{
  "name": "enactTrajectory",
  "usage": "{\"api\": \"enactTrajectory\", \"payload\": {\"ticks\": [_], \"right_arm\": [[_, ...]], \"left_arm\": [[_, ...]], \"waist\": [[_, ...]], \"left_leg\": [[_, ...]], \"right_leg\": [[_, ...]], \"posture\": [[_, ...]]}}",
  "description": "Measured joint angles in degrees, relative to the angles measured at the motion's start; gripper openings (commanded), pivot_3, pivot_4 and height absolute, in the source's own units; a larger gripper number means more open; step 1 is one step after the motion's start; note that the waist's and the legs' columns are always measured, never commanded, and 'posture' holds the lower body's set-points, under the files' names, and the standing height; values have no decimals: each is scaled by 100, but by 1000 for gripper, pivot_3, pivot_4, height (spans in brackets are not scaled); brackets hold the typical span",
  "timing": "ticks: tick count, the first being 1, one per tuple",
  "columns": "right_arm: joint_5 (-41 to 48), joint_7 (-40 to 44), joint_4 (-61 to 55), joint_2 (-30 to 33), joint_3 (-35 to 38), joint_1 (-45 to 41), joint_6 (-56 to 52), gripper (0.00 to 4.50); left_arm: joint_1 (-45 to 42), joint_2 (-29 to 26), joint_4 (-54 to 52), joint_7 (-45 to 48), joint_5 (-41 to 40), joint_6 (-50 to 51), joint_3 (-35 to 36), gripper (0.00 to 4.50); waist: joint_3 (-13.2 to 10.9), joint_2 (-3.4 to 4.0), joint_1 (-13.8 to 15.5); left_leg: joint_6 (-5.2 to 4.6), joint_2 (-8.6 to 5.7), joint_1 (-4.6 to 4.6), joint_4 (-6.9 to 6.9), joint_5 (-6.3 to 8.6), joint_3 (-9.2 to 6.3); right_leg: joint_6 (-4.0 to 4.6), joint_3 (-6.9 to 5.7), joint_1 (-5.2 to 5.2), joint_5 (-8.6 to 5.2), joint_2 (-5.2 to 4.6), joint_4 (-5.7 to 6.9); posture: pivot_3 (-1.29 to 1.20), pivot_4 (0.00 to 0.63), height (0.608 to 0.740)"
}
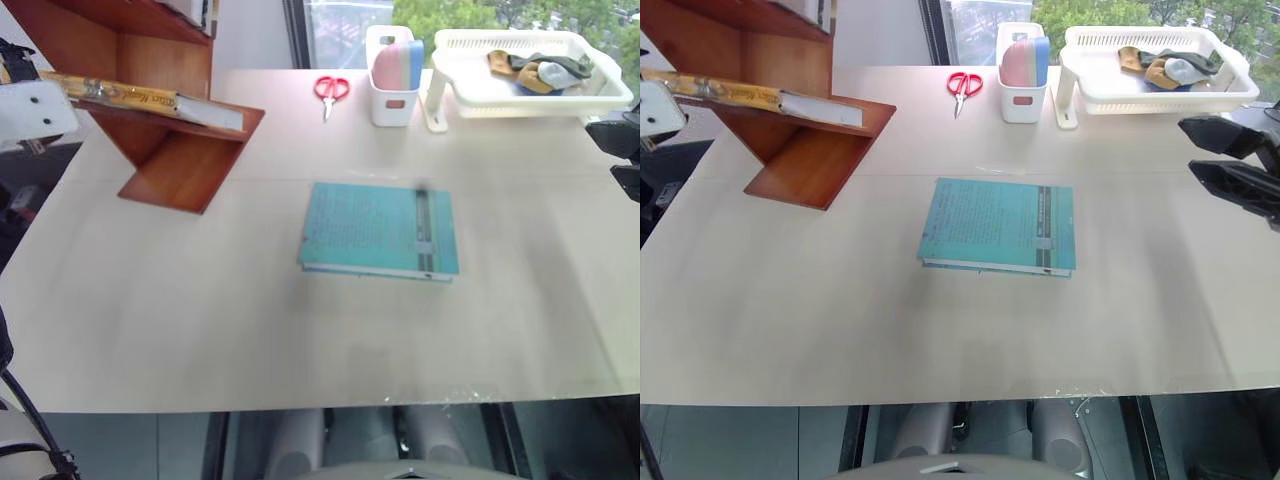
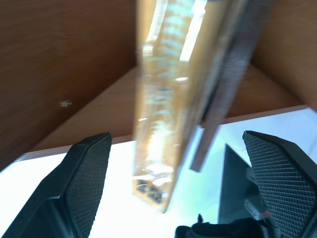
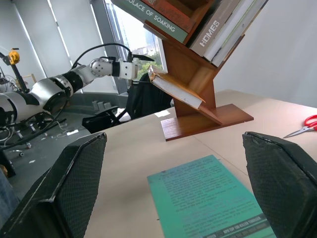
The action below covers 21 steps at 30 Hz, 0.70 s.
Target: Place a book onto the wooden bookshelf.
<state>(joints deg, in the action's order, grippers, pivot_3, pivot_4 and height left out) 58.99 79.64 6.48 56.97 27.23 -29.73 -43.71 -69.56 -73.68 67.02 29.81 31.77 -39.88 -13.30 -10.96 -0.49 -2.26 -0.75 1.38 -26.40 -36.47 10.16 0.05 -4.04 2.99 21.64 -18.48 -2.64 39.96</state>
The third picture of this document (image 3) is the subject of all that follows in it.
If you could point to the black office chair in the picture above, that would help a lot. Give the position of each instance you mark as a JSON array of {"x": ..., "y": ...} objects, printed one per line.
[
  {"x": 146, "y": 99},
  {"x": 104, "y": 121}
]

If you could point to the wooden bookshelf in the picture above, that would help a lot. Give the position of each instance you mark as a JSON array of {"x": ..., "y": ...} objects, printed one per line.
[{"x": 188, "y": 74}]

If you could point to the grey-brown Homes book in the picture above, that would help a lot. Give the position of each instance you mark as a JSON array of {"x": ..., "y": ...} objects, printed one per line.
[{"x": 210, "y": 32}]

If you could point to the white paper label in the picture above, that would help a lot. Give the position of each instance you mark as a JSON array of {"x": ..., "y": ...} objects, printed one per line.
[{"x": 162, "y": 113}]

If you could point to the orange-covered book with white pages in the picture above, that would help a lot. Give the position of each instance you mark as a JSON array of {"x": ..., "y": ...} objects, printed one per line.
[{"x": 173, "y": 90}]

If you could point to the red-orange book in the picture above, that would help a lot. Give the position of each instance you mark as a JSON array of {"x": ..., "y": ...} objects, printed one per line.
[{"x": 173, "y": 12}]

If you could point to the grey-white book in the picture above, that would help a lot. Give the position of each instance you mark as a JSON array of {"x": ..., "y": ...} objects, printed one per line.
[{"x": 237, "y": 37}]

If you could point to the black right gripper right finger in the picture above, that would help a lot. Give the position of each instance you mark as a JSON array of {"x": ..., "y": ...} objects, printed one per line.
[{"x": 280, "y": 178}]

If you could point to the teal book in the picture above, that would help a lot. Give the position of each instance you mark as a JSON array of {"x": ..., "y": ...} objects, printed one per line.
[{"x": 205, "y": 198}]

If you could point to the green Solace of Soaking book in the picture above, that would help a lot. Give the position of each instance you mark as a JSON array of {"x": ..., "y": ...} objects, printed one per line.
[{"x": 158, "y": 18}]

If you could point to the blue jeans leg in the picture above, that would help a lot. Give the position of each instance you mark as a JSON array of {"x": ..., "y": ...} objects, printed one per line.
[{"x": 7, "y": 198}]

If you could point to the yellow device on black stand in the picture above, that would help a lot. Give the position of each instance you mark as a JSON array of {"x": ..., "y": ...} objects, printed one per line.
[{"x": 14, "y": 56}]

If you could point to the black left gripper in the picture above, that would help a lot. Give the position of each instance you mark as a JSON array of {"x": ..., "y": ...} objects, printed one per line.
[{"x": 135, "y": 58}]

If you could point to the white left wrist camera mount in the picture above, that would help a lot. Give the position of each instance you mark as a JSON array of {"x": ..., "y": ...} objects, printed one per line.
[{"x": 127, "y": 70}]

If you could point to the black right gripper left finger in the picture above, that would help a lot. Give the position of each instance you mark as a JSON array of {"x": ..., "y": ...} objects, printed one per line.
[{"x": 71, "y": 173}]

